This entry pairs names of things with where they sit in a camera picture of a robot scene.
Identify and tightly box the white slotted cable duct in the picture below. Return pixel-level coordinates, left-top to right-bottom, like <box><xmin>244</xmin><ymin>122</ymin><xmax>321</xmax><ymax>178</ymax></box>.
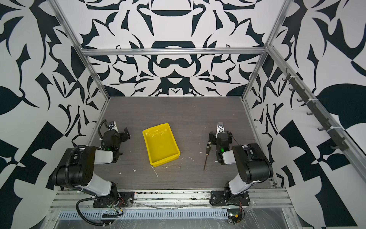
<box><xmin>58</xmin><ymin>208</ymin><xmax>229</xmax><ymax>220</ymax></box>

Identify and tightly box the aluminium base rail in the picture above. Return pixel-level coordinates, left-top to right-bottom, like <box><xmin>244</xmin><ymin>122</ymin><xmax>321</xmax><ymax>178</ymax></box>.
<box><xmin>50</xmin><ymin>187</ymin><xmax>294</xmax><ymax>211</ymax></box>

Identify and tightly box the small black electronics module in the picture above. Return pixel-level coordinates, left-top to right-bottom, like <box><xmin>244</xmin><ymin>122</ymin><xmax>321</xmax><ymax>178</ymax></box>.
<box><xmin>227</xmin><ymin>209</ymin><xmax>245</xmax><ymax>224</ymax></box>

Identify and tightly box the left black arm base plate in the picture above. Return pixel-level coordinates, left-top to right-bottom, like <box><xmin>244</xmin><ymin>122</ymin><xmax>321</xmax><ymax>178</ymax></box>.
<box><xmin>93</xmin><ymin>191</ymin><xmax>135</xmax><ymax>208</ymax></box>

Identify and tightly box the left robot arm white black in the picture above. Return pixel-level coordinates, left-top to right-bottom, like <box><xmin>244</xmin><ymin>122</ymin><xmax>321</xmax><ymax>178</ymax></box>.
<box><xmin>51</xmin><ymin>120</ymin><xmax>131</xmax><ymax>208</ymax></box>

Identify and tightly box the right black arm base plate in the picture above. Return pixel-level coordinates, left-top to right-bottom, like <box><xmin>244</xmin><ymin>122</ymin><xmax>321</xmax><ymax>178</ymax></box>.
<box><xmin>209</xmin><ymin>190</ymin><xmax>250</xmax><ymax>207</ymax></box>

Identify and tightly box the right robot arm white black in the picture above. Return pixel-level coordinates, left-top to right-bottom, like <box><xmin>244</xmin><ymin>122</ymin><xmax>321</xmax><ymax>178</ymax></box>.
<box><xmin>207</xmin><ymin>123</ymin><xmax>274</xmax><ymax>206</ymax></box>

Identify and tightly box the aluminium frame crossbar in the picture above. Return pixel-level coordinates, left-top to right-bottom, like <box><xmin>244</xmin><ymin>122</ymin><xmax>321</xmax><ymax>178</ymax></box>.
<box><xmin>82</xmin><ymin>47</ymin><xmax>265</xmax><ymax>56</ymax></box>

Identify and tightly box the black handled screwdriver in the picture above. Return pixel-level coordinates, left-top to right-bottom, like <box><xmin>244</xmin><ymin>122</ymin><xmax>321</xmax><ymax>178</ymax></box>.
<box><xmin>203</xmin><ymin>141</ymin><xmax>212</xmax><ymax>171</ymax></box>

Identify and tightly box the yellow plastic bin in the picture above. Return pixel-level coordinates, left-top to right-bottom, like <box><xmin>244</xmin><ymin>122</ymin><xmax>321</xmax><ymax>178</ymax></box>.
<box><xmin>143</xmin><ymin>123</ymin><xmax>181</xmax><ymax>167</ymax></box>

